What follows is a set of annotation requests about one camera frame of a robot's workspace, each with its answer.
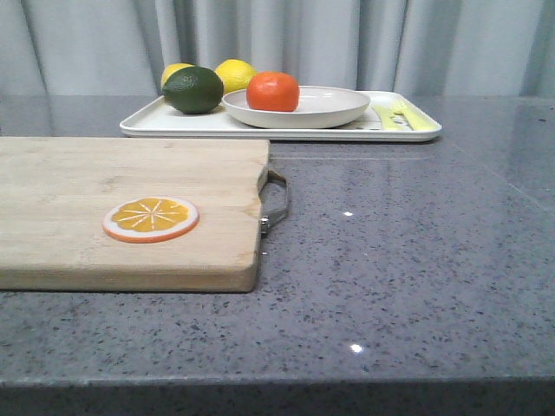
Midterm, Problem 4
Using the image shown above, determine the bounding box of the yellow lemon right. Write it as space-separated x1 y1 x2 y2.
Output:
214 59 258 94

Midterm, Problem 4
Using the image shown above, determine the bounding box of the beige round plate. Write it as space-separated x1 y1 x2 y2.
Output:
222 86 370 129

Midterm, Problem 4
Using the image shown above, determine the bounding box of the yellow-green plastic fork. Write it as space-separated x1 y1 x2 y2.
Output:
391 100 434 131

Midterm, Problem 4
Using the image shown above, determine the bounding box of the orange mandarin fruit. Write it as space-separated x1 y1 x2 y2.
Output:
246 71 300 112

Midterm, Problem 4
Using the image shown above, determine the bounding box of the metal cutting board handle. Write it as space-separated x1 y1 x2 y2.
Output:
259 170 291 237

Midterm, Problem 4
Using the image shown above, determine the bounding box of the yellow lemon left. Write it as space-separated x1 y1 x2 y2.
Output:
160 62 193 89

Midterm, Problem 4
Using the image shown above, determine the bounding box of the yellow lemon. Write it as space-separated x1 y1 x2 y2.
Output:
160 62 193 89
214 59 258 94

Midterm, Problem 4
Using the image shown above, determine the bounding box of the green lime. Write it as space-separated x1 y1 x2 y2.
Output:
162 66 224 114

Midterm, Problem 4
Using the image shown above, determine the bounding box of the white rectangular tray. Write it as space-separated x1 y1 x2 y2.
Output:
120 91 442 143

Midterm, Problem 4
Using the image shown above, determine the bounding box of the wooden cutting board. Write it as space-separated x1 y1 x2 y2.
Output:
1 137 270 292

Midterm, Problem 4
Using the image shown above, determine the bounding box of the yellow-green plastic knife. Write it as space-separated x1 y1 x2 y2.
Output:
372 104 402 131

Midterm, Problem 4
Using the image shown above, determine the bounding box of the orange slice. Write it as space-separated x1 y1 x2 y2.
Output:
102 197 200 244

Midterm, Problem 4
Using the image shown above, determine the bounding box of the grey curtain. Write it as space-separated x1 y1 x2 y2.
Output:
1 1 554 97

